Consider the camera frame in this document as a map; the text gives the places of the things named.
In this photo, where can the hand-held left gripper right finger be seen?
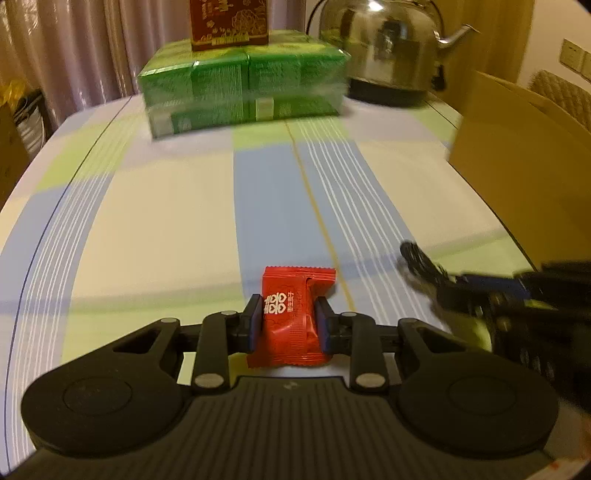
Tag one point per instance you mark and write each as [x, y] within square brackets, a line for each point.
[323, 324]

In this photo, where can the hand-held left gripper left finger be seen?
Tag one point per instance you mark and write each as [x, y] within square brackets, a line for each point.
[255, 321]

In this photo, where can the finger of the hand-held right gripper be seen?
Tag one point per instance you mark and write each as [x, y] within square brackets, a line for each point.
[498, 285]
[461, 302]

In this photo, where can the red candy packet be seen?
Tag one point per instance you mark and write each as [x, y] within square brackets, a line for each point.
[288, 323]

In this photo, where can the brown cardboard box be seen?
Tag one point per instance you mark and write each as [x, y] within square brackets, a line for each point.
[508, 161]

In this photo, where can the checked pastel tablecloth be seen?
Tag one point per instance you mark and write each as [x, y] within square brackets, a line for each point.
[161, 207]

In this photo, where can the quilted beige chair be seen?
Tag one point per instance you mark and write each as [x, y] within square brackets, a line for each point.
[561, 92]

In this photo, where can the green tissue pack bundle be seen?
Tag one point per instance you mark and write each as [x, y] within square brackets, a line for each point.
[221, 92]

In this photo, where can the stainless steel kettle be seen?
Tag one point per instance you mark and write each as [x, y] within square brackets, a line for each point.
[383, 46]

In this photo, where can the open cardboard carton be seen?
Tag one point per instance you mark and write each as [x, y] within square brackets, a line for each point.
[9, 152]

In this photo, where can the red gift box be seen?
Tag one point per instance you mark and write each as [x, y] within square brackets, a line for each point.
[226, 23]

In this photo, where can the mauve curtain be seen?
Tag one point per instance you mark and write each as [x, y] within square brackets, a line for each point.
[92, 46]

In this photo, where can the yellow plastic bag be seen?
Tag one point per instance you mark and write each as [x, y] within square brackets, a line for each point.
[11, 92]

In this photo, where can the beige wall socket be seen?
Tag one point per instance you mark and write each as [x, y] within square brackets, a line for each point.
[575, 55]

